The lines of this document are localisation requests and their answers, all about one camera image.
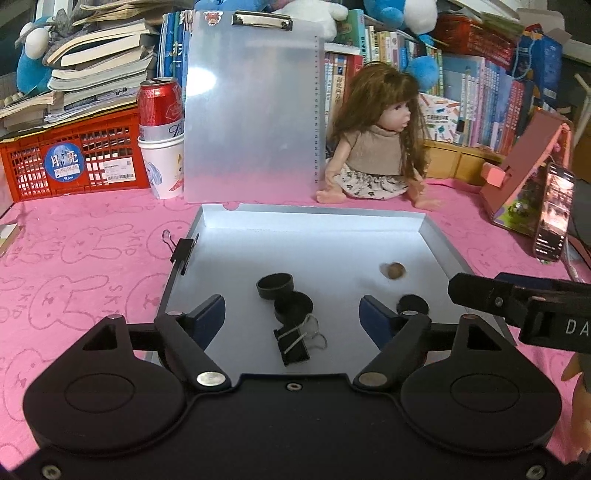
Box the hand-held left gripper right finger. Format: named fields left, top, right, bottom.
left=353, top=295, right=520, bottom=391

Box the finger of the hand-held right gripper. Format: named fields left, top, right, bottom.
left=494, top=272, right=591, bottom=297
left=447, top=272, right=532, bottom=330

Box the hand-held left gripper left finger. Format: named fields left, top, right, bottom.
left=69, top=294, right=232, bottom=392

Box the black round disc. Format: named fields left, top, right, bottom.
left=398, top=294, right=428, bottom=315

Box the black ring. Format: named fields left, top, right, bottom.
left=256, top=273, right=295, bottom=303

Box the large black binder clip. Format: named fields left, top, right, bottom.
left=272, top=315, right=328, bottom=367

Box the white cardboard box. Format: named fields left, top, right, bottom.
left=154, top=203, right=518, bottom=384

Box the black round cap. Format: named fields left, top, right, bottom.
left=273, top=292, right=315, bottom=324

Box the person's right hand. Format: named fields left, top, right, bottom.
left=561, top=351, right=591, bottom=462

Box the small black binder clip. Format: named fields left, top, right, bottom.
left=161, top=228, right=200, bottom=276

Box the smartphone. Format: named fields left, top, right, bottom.
left=533, top=161, right=577, bottom=264

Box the pink toy house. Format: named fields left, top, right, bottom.
left=480, top=108, right=575, bottom=238

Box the pink printed blanket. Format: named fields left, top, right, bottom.
left=0, top=178, right=591, bottom=462

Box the wooden drawer box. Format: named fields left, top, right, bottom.
left=422, top=138, right=506, bottom=185

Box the white paper cup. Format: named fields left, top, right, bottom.
left=137, top=134, right=186, bottom=200

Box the coloured pencil box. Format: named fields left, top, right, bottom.
left=418, top=92, right=467, bottom=146

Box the long-haired doll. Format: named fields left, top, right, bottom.
left=315, top=62, right=441, bottom=213

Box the row of pastel books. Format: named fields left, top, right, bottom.
left=436, top=53, right=539, bottom=155

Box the red plastic basket with sticker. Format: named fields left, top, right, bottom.
left=0, top=108, right=151, bottom=203

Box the red drink can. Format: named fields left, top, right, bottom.
left=137, top=78, right=184, bottom=141

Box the translucent clipboard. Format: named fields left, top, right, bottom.
left=183, top=9, right=326, bottom=206

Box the flat lying book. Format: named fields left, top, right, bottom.
left=0, top=224, right=21, bottom=257

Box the blue carton box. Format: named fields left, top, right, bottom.
left=510, top=7, right=575, bottom=114

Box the blue plush ball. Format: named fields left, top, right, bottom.
left=406, top=55, right=439, bottom=86

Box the row of red white books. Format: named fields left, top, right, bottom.
left=323, top=51, right=365, bottom=125

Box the red mesh basket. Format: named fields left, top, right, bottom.
left=434, top=14, right=525, bottom=70

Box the row of green spined books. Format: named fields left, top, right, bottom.
left=342, top=9, right=444, bottom=79

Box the row of blue books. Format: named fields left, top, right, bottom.
left=159, top=11, right=195, bottom=93

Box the stack of worn books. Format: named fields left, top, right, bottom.
left=0, top=0, right=195, bottom=137

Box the blue white plush toy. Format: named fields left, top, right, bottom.
left=362, top=0, right=439, bottom=38

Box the white tube frame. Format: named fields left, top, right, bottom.
left=575, top=71, right=591, bottom=121

